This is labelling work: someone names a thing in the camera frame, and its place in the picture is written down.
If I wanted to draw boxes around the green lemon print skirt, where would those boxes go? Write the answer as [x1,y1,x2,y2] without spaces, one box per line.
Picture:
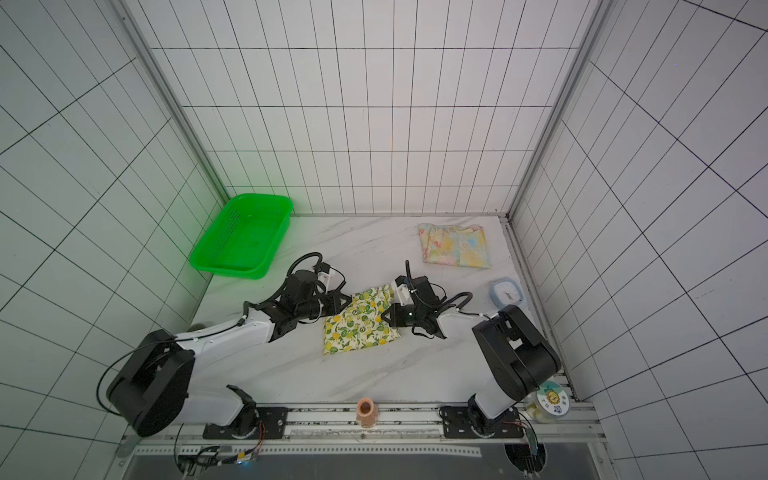
[323,285,401,355]

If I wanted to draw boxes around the pastel floral skirt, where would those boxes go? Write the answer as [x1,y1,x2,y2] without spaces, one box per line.
[418,223,491,269]

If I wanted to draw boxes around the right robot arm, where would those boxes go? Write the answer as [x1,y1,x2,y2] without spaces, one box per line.
[381,273,561,439]

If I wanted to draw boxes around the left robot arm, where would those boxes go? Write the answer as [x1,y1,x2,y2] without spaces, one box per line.
[105,262,352,439]

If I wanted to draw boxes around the blue rimmed container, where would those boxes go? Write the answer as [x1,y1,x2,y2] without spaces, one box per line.
[489,278,526,309]

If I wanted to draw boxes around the green plastic basket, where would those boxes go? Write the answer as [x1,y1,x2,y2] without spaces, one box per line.
[189,193,293,280]

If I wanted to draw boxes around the right electronics board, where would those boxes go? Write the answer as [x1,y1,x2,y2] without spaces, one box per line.
[504,418,547,478]

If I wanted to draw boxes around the electronics board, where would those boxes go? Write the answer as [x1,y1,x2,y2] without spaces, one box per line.
[174,445,259,476]
[504,418,547,478]

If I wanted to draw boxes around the left electronics board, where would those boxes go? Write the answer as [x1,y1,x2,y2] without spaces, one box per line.
[174,445,259,476]

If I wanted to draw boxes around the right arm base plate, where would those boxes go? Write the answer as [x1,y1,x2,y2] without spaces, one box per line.
[438,406,524,440]

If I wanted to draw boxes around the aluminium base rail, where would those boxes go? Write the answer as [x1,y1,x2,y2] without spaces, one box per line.
[116,403,607,459]

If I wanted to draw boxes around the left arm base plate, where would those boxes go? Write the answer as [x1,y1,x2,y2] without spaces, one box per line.
[202,406,289,440]

